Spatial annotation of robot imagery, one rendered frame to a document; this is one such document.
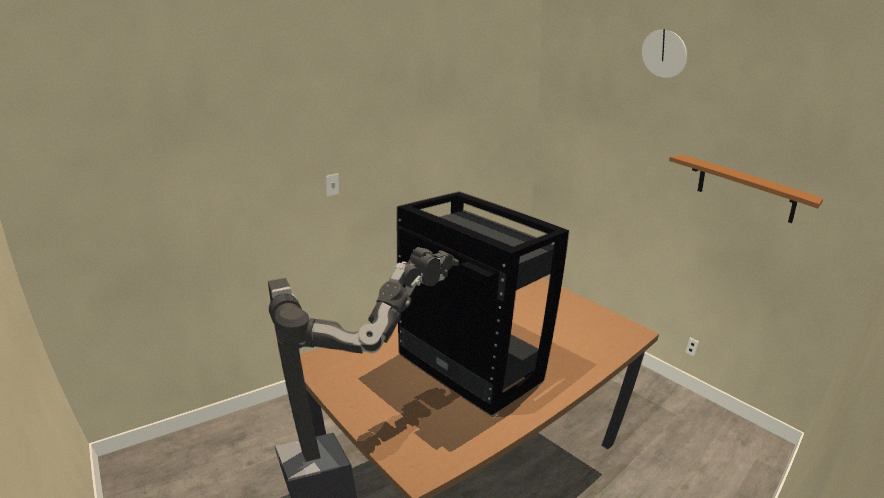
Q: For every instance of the black server rack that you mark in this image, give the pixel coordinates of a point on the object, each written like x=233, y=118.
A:
x=456, y=331

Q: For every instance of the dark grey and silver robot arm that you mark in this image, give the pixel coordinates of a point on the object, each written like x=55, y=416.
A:
x=292, y=322

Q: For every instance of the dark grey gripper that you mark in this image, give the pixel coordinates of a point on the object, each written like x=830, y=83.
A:
x=434, y=268

